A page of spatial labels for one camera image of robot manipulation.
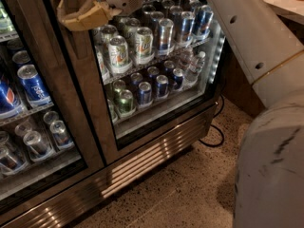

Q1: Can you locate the black power cable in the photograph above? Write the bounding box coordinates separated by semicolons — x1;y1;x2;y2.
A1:
199;93;226;148

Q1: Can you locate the blue soda can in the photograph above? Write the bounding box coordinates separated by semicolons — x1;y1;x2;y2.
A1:
172;68;183;90
155;75;169;98
137;82;152;106

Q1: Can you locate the red bull can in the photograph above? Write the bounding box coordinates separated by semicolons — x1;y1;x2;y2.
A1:
176;11;195;44
193;5;214;38
157;18;174;55

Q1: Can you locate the front blue Pepsi can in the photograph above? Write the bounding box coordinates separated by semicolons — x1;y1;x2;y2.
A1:
17;65;51;107

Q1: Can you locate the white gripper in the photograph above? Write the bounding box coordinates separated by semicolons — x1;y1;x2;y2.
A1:
57;0;143;31

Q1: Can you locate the clear water bottle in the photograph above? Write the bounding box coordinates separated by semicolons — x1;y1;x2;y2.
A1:
184;51;206;86

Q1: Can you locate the silver blue can lower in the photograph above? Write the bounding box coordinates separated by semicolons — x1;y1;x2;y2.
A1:
49;120;73;149

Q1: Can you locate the blue soda can right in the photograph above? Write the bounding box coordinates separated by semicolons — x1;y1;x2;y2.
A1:
172;68;183;90

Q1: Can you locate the glass fridge door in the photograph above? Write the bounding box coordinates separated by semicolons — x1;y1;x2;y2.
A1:
42;0;255;165
0;0;105;220

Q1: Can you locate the large Pepsi can left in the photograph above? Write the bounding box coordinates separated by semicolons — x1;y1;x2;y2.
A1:
0;72;26;120

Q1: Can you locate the front Red Bull can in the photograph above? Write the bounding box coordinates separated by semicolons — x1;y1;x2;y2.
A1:
157;18;174;55

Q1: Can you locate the Red Bull can right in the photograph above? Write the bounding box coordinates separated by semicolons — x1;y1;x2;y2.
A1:
193;5;214;38

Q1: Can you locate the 7up can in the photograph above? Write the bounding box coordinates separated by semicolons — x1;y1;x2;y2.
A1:
132;27;153;65
108;35;132;74

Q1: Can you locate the front 7up can left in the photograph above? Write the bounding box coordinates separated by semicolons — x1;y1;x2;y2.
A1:
108;35;132;74

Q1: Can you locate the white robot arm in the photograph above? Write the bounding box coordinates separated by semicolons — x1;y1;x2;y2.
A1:
66;0;304;228

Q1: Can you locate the silver can lower left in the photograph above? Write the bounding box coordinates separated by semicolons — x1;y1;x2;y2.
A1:
23;131;54;162

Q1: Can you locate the front 7up can right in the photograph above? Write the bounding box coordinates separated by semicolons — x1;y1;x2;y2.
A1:
132;27;153;65

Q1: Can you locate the blue soda can middle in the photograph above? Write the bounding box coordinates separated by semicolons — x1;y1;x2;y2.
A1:
155;75;169;98

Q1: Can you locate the green soda can front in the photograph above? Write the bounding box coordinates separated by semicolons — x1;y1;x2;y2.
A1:
116;89;136;117

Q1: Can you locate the blue soda can front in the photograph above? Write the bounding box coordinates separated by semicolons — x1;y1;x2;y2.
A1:
137;82;152;106

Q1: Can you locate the Red Bull can middle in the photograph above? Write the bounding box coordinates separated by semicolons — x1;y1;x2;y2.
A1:
176;11;195;44

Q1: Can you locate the steel fridge base grille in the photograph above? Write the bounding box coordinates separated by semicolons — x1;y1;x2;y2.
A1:
1;104;217;228

